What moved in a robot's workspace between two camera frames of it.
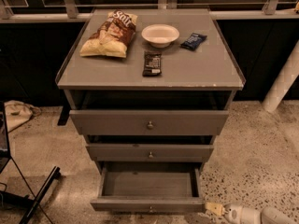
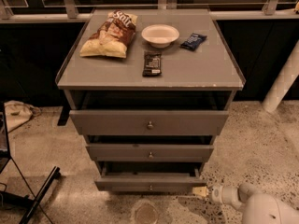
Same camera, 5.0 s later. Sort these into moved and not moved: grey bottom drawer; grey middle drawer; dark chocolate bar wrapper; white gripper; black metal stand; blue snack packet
Moved: grey bottom drawer; white gripper
Not moved: grey middle drawer; blue snack packet; dark chocolate bar wrapper; black metal stand
